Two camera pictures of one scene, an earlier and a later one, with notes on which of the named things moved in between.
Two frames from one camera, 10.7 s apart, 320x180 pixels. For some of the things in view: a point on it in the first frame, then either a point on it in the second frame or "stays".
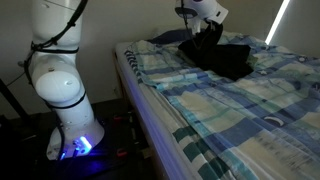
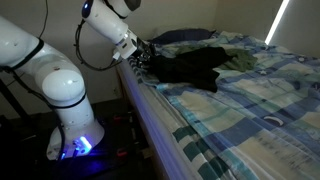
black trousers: (228, 60) → (196, 66)
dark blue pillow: (172, 36) stays
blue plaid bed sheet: (264, 126) stays
